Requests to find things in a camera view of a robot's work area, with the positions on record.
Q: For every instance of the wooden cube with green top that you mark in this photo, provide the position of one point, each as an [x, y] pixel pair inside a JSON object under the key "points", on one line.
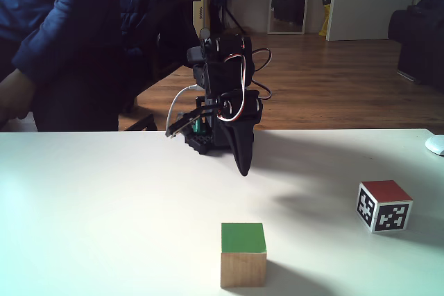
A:
{"points": [[243, 258]]}

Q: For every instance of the cube with red top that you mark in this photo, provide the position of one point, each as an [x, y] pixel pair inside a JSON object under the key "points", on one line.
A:
{"points": [[385, 206]]}

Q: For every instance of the person's hand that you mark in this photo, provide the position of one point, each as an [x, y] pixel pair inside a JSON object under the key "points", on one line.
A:
{"points": [[14, 95]]}

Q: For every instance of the green circuit board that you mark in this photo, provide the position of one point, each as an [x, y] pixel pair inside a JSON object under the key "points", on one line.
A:
{"points": [[199, 127]]}

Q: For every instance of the black chair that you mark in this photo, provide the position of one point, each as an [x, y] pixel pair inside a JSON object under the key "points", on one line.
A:
{"points": [[142, 123]]}

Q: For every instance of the cardboard box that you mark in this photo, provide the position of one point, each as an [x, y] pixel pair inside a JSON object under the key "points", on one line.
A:
{"points": [[201, 11]]}

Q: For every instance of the dark quilted jacket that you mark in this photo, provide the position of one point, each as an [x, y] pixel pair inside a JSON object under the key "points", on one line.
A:
{"points": [[156, 15]]}

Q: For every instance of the yellow bag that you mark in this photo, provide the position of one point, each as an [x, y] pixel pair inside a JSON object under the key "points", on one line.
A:
{"points": [[326, 5]]}

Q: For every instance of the person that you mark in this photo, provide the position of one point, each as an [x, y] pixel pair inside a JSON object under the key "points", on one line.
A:
{"points": [[69, 50]]}

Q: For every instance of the white door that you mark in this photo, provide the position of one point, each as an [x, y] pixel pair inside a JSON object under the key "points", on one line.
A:
{"points": [[367, 1]]}

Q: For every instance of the black sofa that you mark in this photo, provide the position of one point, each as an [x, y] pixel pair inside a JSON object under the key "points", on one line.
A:
{"points": [[419, 43]]}

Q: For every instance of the white computer mouse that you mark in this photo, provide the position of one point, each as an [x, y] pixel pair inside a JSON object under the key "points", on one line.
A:
{"points": [[436, 145]]}

